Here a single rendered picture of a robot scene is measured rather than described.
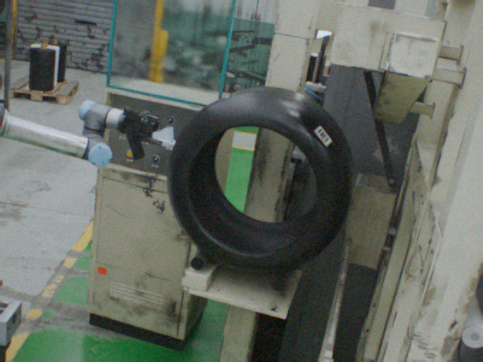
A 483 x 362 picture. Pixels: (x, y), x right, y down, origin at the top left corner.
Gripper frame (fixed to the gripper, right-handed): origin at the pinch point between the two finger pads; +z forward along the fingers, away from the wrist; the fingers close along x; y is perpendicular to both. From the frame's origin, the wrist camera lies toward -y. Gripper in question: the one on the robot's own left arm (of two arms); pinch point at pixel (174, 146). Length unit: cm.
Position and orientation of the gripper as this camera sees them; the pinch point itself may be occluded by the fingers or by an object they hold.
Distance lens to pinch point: 192.3
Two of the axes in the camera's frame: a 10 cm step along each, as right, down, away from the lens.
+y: 2.5, -9.1, -3.4
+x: 2.4, -2.8, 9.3
